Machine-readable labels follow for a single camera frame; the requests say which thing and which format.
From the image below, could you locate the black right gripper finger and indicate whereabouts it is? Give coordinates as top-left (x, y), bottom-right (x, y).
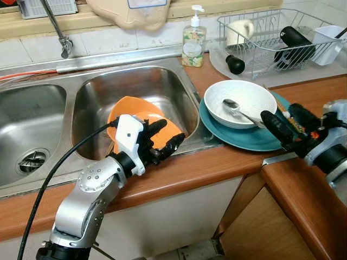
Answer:
top-left (287, 102), bottom-right (322, 132)
top-left (260, 110), bottom-right (297, 152)

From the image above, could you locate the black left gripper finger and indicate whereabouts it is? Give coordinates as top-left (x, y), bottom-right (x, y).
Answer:
top-left (146, 119), bottom-right (168, 137)
top-left (155, 133), bottom-right (187, 163)

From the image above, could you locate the white bowl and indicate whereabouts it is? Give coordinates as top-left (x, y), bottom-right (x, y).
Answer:
top-left (203, 80), bottom-right (279, 130)

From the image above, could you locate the silver counter joint strip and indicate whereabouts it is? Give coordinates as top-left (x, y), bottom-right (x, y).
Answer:
top-left (262, 153), bottom-right (300, 166)

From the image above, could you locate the orange bowl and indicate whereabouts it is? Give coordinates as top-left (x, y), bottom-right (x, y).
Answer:
top-left (107, 95), bottom-right (185, 155)

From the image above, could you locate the teal plate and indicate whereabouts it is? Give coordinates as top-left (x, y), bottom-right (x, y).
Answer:
top-left (198, 89), bottom-right (297, 153)

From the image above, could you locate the metal spoon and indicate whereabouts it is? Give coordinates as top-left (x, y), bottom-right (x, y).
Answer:
top-left (222, 98), bottom-right (266, 128)

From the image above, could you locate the white utensil holder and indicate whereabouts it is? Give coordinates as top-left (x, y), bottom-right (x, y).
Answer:
top-left (311, 25), bottom-right (346, 67)

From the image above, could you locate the black bottle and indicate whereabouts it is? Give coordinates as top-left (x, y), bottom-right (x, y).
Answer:
top-left (273, 25), bottom-right (317, 70)

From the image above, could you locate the clear plastic drain tray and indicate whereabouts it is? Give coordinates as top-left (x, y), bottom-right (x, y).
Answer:
top-left (208, 40), bottom-right (347, 88)

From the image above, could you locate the soap pump bottle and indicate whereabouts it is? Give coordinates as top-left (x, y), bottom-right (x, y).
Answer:
top-left (181, 5), bottom-right (208, 69)

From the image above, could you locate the wooden cabinet door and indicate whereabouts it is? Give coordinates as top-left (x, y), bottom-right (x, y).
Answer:
top-left (219, 186), bottom-right (305, 260)

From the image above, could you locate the cream mug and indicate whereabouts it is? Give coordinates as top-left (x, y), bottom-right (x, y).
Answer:
top-left (224, 19), bottom-right (255, 48)

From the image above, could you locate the beige plastic board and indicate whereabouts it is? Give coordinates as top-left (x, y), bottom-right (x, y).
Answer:
top-left (86, 0), bottom-right (172, 32)

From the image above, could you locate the metal sink drain strainer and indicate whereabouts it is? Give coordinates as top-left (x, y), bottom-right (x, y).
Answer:
top-left (16, 148), bottom-right (51, 176)

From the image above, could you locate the metal faucet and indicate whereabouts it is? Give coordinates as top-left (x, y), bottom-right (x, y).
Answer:
top-left (38, 0), bottom-right (74, 60)

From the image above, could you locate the white slatted vent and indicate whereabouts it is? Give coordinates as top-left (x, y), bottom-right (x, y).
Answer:
top-left (18, 0), bottom-right (79, 20)

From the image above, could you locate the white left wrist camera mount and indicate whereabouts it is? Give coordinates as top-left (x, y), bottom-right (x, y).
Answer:
top-left (115, 114), bottom-right (146, 177)

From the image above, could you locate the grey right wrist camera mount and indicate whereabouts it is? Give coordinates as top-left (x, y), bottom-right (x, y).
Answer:
top-left (322, 100), bottom-right (347, 166)

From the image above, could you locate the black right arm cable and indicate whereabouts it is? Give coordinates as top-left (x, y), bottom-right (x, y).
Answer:
top-left (323, 118), bottom-right (347, 129)

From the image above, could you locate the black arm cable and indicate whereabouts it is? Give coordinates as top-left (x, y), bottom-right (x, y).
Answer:
top-left (16, 121), bottom-right (118, 260)
top-left (323, 118), bottom-right (347, 129)

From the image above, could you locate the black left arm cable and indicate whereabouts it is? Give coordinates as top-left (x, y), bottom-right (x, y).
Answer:
top-left (16, 121), bottom-right (118, 260)

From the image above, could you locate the wire dish rack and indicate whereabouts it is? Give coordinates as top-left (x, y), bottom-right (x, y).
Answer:
top-left (216, 8), bottom-right (347, 77)

